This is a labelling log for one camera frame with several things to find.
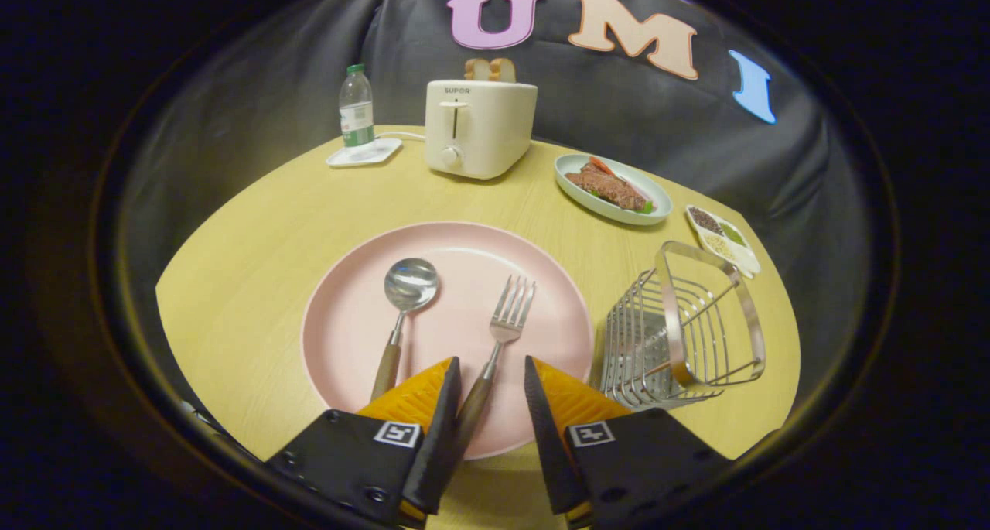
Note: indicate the orange carrot slice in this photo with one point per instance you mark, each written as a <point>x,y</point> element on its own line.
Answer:
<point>601,165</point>

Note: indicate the green bean heap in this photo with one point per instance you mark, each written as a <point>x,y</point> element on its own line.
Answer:
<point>733,234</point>

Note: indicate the pale green oval plate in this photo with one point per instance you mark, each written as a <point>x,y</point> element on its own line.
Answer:
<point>568,170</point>

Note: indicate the dark grain heap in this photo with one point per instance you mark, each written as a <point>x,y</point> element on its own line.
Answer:
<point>705,220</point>

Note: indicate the green lettuce leaf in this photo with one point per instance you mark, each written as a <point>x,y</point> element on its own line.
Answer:
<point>644,207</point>

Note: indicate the toast bread slice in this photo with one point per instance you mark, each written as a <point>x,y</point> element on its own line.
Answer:
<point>476,70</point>
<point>503,70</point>

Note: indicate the white divided dish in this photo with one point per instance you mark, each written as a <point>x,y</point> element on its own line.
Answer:
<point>746,263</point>

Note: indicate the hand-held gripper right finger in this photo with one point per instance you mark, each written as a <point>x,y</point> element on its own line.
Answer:
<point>545,429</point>

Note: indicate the clear plastic water bottle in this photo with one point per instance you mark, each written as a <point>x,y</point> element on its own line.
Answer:
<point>356,112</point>

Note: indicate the brown meat slices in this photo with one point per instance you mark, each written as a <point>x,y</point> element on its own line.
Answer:
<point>607,188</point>

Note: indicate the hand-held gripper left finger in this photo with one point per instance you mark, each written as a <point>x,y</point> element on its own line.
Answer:
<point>441,429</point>

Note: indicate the white square coaster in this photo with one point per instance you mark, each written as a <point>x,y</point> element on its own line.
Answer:
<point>383,152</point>

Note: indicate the pale bean heap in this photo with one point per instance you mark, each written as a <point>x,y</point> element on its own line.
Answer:
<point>718,245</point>

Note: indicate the cream white toaster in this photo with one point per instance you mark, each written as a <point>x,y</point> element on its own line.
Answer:
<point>487,128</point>

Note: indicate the pink round plate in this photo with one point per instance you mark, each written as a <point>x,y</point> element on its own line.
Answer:
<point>456,244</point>

